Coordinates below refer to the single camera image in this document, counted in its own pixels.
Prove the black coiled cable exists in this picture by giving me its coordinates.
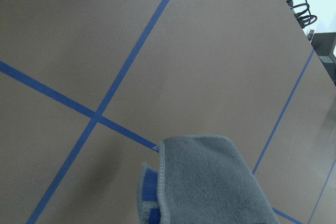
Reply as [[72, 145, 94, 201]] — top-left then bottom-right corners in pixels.
[[271, 0, 318, 28]]

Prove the grey blue towel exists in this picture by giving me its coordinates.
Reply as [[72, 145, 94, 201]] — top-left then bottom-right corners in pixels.
[[136, 135, 278, 223]]

